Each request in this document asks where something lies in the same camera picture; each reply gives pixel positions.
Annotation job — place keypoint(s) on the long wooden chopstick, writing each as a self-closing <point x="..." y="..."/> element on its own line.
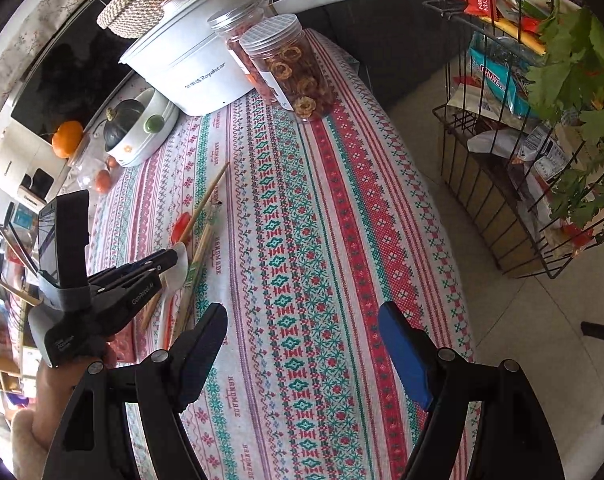
<point x="17" y="291"/>

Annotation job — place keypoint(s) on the jar of red snacks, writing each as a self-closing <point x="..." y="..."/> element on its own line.
<point x="242" y="60"/>

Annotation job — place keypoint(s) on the white floral ceramic bowl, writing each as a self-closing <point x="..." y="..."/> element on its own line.
<point x="137" y="146"/>

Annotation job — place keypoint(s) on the patterned striped tablecloth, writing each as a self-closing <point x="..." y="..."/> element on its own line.
<point x="307" y="260"/>

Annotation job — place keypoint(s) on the cream air fryer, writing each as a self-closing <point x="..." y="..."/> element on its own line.
<point x="17" y="160"/>

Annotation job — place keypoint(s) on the blue snack packet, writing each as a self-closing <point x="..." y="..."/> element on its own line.
<point x="502" y="80"/>

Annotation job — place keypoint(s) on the orange with stem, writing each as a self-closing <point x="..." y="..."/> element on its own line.
<point x="67" y="139"/>

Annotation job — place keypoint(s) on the red tomatoes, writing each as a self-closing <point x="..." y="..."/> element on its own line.
<point x="102" y="181"/>

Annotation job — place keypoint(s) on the white electric cooking pot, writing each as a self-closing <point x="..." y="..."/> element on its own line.
<point x="192" y="70"/>

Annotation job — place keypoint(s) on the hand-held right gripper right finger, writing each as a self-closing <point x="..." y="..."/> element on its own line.
<point x="407" y="355"/>

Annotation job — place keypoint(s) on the leafy green vegetable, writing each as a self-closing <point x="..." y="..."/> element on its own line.
<point x="592" y="125"/>

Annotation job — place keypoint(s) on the person's left forearm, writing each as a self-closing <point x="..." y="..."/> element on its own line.
<point x="27" y="445"/>

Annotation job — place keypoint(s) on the person's left hand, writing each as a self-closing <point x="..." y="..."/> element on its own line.
<point x="52" y="400"/>

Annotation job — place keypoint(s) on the red plastic spoon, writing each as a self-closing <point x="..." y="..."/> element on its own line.
<point x="182" y="225"/>

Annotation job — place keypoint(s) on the pile of mixed chopsticks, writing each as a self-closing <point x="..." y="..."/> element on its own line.
<point x="202" y="245"/>

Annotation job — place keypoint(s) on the dark green squash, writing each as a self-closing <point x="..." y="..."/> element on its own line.
<point x="122" y="125"/>

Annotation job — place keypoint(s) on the jar of dried fruit rings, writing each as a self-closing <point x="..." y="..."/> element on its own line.
<point x="292" y="75"/>

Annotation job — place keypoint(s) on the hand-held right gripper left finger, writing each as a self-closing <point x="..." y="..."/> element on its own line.
<point x="202" y="350"/>

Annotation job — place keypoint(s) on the white plastic spoon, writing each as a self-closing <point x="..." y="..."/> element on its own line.
<point x="174" y="285"/>

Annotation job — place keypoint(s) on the black microwave oven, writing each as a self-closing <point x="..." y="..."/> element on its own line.
<point x="72" y="75"/>

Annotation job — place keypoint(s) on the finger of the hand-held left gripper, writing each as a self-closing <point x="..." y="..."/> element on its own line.
<point x="132" y="280"/>
<point x="152" y="261"/>

